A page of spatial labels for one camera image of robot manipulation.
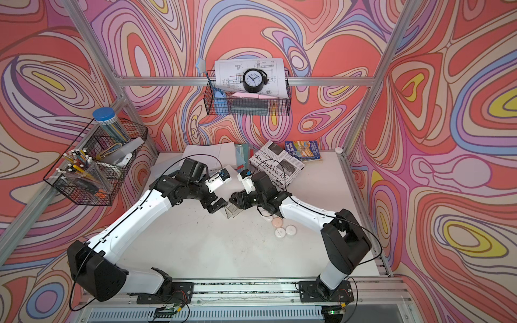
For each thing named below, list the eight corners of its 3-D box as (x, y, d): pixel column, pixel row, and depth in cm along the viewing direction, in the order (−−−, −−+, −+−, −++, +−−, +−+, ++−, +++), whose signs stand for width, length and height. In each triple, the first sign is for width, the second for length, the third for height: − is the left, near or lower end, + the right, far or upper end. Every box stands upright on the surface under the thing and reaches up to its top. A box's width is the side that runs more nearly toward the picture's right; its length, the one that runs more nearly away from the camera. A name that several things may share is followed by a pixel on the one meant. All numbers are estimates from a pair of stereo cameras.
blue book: (287, 162, 115) (288, 157, 112) (285, 145, 125) (285, 140, 122) (320, 162, 115) (321, 157, 112) (315, 145, 125) (317, 140, 122)
